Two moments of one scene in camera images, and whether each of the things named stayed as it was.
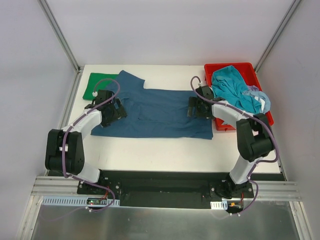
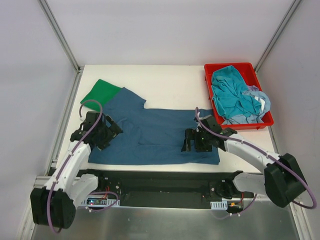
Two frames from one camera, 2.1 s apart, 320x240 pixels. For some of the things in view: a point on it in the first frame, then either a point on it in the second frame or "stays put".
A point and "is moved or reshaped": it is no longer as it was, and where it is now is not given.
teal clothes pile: x=229 y=86 stays put
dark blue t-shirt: x=153 y=113 is moved or reshaped
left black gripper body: x=118 y=111 → x=107 y=132
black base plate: x=172 y=189 stays put
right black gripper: x=192 y=107 → x=193 y=140
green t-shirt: x=104 y=85 is moved or reshaped
